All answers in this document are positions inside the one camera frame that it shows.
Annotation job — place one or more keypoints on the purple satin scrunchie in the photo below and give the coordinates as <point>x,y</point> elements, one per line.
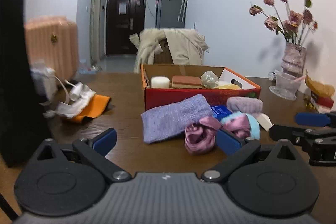
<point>200,137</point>

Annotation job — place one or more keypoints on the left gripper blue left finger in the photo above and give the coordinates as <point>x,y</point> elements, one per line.
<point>92,152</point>

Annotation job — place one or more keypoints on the beige jacket on chair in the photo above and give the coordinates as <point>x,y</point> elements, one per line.
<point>186,46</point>

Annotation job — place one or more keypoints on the dried pink rose bouquet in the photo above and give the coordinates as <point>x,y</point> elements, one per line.
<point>294,26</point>

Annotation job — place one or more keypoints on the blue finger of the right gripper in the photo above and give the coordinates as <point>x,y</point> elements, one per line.
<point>315,119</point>

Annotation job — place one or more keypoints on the clear glass bowl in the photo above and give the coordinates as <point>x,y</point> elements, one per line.
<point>286,86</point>

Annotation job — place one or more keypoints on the light blue fluffy plush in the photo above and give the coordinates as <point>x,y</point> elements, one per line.
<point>253,125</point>

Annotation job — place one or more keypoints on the lavender knit cloth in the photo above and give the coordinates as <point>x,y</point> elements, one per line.
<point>165,122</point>

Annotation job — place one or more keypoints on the red cardboard box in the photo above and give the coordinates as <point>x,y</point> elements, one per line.
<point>154,97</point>

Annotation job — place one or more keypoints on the white yellow hamster plush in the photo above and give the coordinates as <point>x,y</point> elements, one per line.
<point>226,85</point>

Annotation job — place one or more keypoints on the orange pouch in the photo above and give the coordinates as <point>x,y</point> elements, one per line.
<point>94,109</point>

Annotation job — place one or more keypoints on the pink textured vase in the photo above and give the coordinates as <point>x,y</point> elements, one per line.
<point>293,60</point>

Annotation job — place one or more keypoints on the blue tissue pack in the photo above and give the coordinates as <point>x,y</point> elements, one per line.
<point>220,112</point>

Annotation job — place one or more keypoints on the grey refrigerator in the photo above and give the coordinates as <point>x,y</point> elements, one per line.
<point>170,13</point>

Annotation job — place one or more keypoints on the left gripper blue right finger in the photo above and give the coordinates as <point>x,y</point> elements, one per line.
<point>239,152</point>

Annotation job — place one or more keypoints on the red white cigarette box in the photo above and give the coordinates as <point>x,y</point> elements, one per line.
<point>321,104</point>

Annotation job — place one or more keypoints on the white crumpled cloth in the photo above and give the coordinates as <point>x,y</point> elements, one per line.
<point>77,99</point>

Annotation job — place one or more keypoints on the orange scrubbing sponge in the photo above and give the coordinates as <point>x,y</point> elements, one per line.
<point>186,82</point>

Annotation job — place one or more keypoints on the dark entrance door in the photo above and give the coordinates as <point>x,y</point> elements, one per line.
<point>123,19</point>

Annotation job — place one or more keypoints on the wooden chair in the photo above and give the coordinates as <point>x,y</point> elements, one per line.
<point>163,57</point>

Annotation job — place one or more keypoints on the pink suitcase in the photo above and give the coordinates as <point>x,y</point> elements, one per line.
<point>53,39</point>

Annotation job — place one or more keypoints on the lilac fluffy headband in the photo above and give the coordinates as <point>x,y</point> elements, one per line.
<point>245,105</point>

